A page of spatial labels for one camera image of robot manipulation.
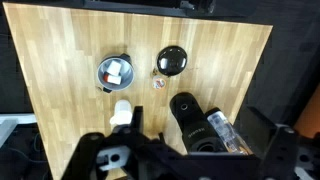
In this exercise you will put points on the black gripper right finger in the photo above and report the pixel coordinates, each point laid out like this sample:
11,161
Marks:
263,133

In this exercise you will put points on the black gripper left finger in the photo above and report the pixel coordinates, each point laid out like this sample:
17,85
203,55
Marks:
137,116

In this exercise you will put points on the coffee pod capsule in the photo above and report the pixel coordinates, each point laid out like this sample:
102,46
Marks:
159,82

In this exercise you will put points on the black coffee machine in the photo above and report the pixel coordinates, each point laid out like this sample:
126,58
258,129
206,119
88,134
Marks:
191,120

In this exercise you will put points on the white mug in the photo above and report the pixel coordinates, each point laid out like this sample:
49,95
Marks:
120,111

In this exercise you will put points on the white cup with red end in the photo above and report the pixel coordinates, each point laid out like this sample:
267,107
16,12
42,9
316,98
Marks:
112,79

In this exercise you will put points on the small brown crumb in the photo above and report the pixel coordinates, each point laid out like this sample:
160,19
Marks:
99,88

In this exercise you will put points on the white paper cup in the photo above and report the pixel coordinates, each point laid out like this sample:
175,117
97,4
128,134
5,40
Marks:
114,67

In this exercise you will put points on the black round pot lid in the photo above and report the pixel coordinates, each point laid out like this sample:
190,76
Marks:
171,60

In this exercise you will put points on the black equipment rig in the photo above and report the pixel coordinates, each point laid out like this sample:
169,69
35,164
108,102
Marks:
150,6

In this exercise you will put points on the wooden desk white legs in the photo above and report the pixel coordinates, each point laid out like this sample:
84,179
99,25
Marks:
13,120

